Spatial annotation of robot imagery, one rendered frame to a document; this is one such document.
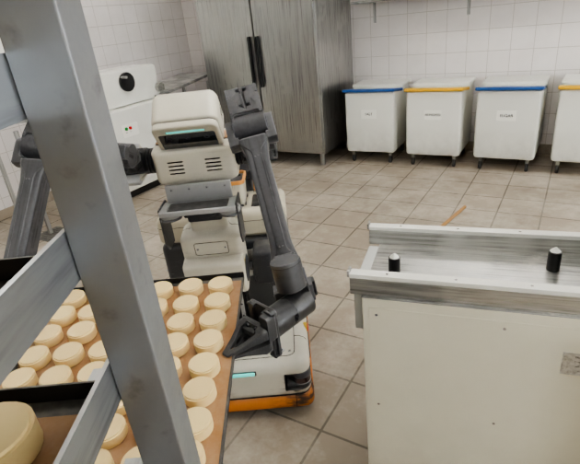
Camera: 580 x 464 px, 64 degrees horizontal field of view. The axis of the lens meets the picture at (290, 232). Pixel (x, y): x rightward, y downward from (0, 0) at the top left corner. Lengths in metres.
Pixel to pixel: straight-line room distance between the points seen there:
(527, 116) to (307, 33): 2.12
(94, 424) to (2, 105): 0.17
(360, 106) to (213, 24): 1.78
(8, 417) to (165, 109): 1.29
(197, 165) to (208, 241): 0.28
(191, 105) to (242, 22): 3.73
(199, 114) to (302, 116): 3.54
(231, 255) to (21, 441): 1.45
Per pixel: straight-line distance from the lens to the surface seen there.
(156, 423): 0.34
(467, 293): 1.21
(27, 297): 0.24
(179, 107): 1.53
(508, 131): 4.67
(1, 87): 0.25
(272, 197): 0.99
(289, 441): 2.02
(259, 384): 1.97
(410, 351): 1.31
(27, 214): 1.16
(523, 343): 1.28
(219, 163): 1.57
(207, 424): 0.71
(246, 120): 1.06
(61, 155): 0.26
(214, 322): 0.87
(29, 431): 0.31
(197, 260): 1.73
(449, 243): 1.46
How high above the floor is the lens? 1.52
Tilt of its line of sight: 25 degrees down
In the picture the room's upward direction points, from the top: 6 degrees counter-clockwise
